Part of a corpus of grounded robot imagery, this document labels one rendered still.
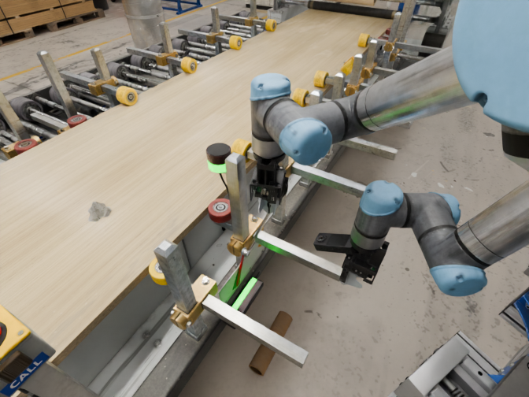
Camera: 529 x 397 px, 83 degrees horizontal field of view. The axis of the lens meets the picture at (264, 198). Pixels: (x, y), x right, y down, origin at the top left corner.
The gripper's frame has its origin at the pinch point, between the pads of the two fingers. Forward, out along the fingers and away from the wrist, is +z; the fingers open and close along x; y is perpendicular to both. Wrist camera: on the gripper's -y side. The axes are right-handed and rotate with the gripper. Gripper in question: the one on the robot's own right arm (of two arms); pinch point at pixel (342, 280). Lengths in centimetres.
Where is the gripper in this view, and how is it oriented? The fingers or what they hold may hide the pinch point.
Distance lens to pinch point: 90.7
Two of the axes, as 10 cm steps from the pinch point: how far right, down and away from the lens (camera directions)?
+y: 8.6, 3.5, -3.6
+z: 0.0, 7.2, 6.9
